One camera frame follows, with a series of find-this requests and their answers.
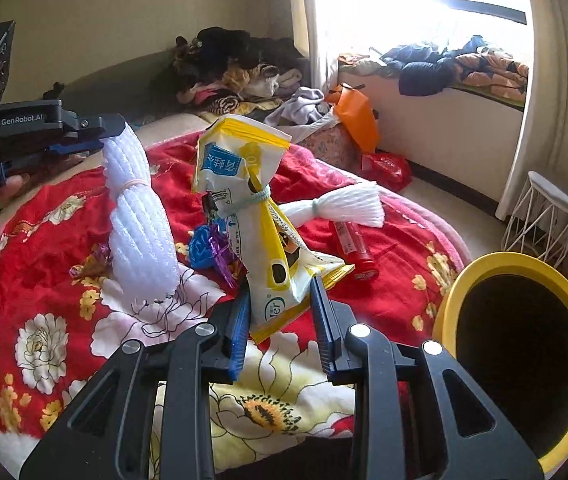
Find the red floral blanket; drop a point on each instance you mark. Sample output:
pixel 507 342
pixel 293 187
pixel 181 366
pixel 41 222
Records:
pixel 54 240

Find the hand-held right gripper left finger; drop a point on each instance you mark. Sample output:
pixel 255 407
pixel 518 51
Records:
pixel 241 332

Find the short white foam net bundle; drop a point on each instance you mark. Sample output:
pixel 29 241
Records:
pixel 348 205

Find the beige bed sheet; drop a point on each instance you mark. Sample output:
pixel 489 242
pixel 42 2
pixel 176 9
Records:
pixel 169 130

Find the orange patterned blanket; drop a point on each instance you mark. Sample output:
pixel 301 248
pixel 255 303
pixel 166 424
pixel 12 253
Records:
pixel 493 75

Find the yellow trash bin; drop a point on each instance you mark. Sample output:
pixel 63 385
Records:
pixel 451 310

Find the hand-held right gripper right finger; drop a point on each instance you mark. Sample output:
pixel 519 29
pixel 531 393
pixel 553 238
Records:
pixel 321 320

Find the lavender cloth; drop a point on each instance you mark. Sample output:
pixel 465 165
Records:
pixel 299 102

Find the red plastic tube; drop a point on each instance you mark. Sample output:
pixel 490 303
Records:
pixel 353 247

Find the brown silver foil wrapper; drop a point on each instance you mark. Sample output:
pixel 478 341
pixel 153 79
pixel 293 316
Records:
pixel 91 265

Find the cream curtain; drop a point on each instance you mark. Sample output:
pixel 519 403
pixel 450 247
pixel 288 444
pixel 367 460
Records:
pixel 553 110

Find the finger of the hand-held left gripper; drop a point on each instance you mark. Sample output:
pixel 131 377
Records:
pixel 94 126

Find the yellow white snack bag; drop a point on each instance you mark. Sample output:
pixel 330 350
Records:
pixel 259 240

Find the tall white foam net bundle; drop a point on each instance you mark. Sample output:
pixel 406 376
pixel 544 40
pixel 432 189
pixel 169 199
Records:
pixel 139 230

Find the purple foil wrapper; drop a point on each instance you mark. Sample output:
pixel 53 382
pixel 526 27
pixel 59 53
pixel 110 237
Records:
pixel 225 260

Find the floral fabric box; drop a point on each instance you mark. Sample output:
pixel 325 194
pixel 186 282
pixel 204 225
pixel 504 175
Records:
pixel 329 144

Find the red plastic bag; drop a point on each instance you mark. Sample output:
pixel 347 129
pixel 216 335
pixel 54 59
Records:
pixel 386 167

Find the pile of dark clothes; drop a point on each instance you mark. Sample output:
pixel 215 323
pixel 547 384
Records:
pixel 244 50

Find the orange bag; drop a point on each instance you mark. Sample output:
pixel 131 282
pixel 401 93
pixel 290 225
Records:
pixel 356 120

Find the dark blue puffer jacket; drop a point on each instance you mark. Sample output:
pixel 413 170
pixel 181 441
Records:
pixel 423 77

